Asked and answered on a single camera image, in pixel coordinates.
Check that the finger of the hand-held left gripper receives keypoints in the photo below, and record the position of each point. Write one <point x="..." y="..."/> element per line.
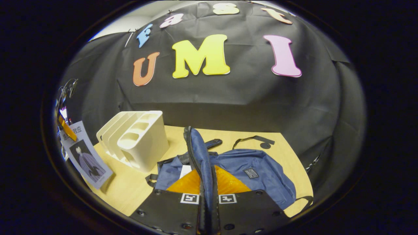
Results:
<point x="68" y="129"/>

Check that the blue schoolbag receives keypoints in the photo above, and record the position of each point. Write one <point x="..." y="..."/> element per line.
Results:
<point x="261" y="176"/>

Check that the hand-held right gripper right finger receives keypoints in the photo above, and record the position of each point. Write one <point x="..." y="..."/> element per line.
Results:
<point x="251" y="209"/>

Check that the white plastic bookshelf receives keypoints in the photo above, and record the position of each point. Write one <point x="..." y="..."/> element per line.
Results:
<point x="143" y="143"/>

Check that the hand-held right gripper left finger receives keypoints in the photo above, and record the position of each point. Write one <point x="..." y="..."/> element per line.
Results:
<point x="163" y="209"/>

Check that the grey book with figure cover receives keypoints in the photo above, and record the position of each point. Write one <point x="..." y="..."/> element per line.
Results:
<point x="88" y="160"/>

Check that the thin white rod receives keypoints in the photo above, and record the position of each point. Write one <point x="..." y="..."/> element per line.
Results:
<point x="129" y="39"/>

